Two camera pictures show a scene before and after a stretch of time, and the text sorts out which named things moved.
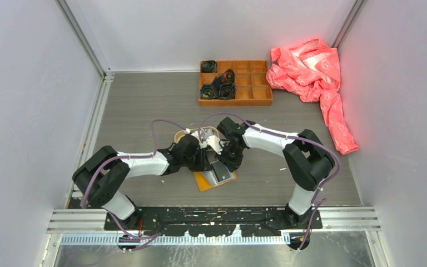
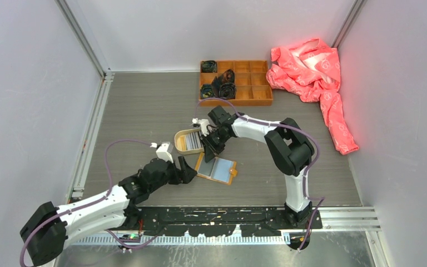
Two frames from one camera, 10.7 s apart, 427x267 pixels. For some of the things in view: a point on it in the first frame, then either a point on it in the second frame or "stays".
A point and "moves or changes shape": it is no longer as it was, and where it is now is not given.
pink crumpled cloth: [310, 72] stays
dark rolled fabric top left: [209, 66] stays
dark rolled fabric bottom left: [207, 92] stays
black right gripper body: [231, 155] → [217, 139]
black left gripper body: [195, 161] → [172, 176]
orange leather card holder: [203, 183] moves or changes shape
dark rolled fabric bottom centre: [227, 90] stays
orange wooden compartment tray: [252, 82] stays
